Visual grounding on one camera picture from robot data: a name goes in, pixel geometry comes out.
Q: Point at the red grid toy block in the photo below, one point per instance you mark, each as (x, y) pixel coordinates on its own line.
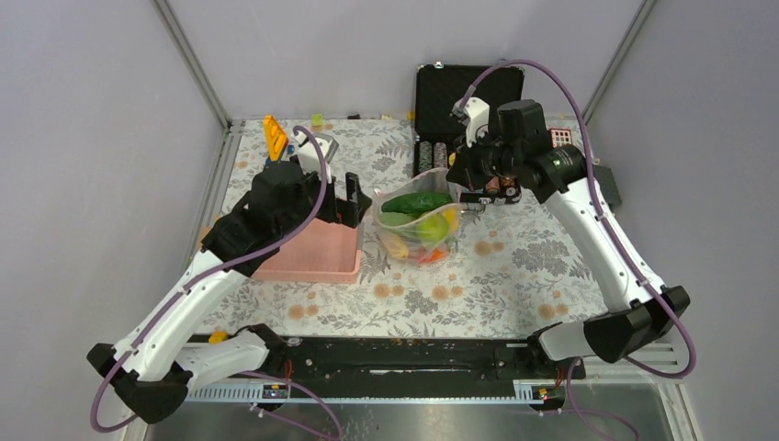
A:
(561, 137)

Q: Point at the green pear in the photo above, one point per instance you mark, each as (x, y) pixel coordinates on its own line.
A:
(432, 230)

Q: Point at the floral table mat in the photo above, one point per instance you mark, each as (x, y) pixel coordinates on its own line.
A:
(513, 269)

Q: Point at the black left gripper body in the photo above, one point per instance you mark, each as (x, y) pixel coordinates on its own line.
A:
(294, 220)

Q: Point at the green cucumber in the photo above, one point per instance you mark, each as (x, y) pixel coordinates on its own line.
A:
(416, 202)

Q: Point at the grey building baseplate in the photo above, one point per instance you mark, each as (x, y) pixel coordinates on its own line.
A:
(606, 180)

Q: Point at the clear zip top bag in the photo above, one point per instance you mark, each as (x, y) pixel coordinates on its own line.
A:
(431, 180)

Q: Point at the black poker chip case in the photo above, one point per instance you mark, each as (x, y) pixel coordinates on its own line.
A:
(437, 134)

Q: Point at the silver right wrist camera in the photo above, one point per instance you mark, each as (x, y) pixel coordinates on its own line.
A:
(474, 113)

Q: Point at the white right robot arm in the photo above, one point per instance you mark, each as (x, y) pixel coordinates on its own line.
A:
(641, 308)

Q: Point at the orange fruit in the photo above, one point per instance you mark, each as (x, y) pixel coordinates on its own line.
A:
(451, 216)

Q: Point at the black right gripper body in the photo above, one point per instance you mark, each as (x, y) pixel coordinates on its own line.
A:
(485, 160)

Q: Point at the red orange mango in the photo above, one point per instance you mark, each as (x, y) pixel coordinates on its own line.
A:
(438, 254)

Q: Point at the yellow toy cart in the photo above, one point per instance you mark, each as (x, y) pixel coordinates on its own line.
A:
(277, 141)

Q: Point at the pink plastic basket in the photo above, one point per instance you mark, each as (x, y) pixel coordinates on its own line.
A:
(322, 253)

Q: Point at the yellow lemon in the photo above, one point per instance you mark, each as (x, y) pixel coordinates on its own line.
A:
(395, 246)

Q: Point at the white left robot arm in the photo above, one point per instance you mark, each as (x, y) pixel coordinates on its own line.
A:
(149, 369)

